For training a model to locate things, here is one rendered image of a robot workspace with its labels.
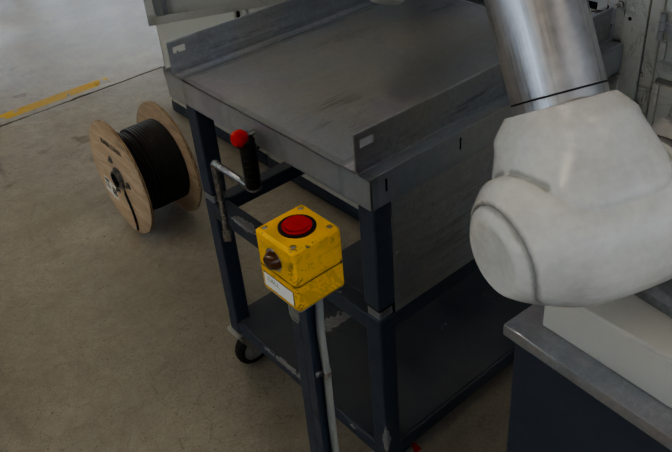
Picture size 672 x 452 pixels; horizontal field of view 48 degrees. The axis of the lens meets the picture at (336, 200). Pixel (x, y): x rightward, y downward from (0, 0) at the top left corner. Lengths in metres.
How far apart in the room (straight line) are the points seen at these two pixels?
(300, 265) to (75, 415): 1.23
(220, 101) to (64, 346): 1.07
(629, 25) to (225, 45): 0.81
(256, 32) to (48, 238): 1.33
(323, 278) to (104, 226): 1.79
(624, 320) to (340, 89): 0.71
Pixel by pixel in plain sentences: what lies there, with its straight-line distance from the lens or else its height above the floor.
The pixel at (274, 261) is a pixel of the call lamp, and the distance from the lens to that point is 0.95.
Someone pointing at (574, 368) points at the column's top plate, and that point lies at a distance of 1.00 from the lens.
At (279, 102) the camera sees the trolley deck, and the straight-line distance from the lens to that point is 1.40.
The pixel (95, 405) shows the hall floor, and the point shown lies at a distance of 2.09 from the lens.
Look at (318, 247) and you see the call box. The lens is 0.95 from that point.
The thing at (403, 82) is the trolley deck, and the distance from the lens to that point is 1.44.
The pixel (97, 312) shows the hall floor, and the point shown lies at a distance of 2.35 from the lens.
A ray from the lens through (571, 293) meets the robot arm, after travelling 0.77.
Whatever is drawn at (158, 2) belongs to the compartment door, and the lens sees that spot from 1.89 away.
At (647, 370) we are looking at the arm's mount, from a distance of 0.97.
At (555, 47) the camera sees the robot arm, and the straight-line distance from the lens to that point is 0.78.
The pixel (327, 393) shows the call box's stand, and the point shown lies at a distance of 1.16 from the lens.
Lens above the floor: 1.46
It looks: 34 degrees down
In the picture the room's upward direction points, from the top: 5 degrees counter-clockwise
